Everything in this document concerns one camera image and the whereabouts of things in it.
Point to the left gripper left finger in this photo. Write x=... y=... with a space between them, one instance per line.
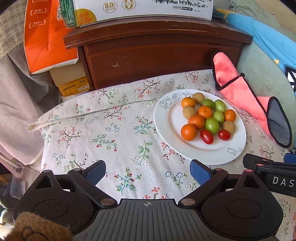
x=85 y=182

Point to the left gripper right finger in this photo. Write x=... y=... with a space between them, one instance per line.
x=210 y=181

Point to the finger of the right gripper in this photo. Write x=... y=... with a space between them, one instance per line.
x=289 y=158
x=257 y=163

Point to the red cherry tomato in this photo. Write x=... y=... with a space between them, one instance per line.
x=206 y=136
x=224 y=135

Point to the brown longan plate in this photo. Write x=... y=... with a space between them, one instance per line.
x=229 y=126
x=198 y=97

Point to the green jujube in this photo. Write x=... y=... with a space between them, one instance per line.
x=219 y=116
x=220 y=106
x=208 y=102
x=212 y=125

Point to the small mandarin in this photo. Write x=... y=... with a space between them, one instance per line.
x=197 y=121

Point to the orange mandarin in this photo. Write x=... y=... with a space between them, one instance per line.
x=205 y=112

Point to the brown longan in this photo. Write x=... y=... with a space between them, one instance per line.
x=189 y=111

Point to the green jujube front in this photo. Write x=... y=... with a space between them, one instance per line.
x=219 y=116

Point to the brown plush toy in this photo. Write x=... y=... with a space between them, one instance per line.
x=29 y=226

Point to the white floral plate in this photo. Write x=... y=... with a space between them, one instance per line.
x=169 y=119

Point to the mandarin back left plate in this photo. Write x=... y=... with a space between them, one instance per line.
x=188 y=101

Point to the brown longan back plate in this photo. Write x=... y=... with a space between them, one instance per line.
x=198 y=97

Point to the green cushion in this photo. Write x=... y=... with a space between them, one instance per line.
x=261 y=72

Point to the cardboard box yellow label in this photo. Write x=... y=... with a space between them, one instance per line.
x=70 y=79

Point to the checked curtain fabric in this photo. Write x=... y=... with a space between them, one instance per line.
x=24 y=97

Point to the blue plush pillow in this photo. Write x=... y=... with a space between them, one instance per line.
x=276 y=45

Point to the dark wooden cabinet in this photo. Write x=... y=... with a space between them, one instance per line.
x=127 y=50

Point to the orange paper bag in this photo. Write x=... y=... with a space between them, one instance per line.
x=44 y=30

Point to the white milk carton box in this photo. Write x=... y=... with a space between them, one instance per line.
x=80 y=13

